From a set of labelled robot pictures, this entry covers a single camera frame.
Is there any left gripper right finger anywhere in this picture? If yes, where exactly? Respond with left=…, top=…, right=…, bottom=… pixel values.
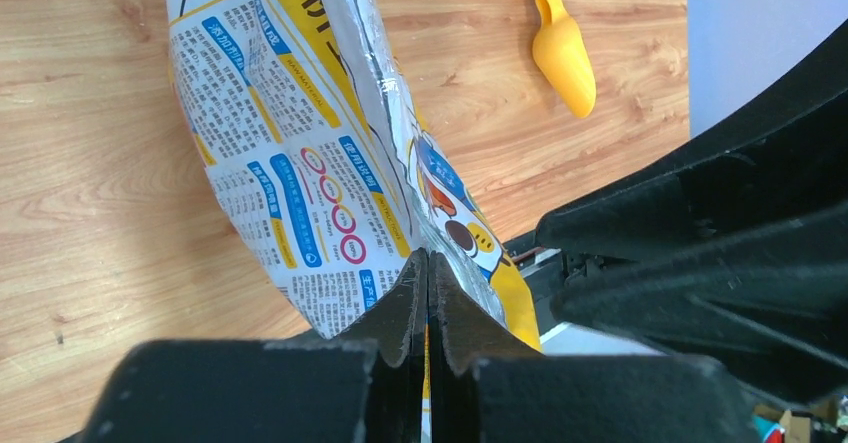
left=427, top=253, right=759, bottom=442

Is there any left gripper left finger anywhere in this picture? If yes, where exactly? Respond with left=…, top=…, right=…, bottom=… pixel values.
left=75, top=249, right=428, bottom=442

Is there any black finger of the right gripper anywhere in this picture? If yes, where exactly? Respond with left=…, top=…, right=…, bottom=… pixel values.
left=508, top=26, right=847, bottom=407

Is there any yellow plastic scoop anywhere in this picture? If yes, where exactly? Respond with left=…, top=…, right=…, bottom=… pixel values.
left=532, top=0, right=597, bottom=118

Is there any pet food bag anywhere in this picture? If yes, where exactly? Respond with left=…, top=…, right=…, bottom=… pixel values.
left=158, top=0, right=543, bottom=353

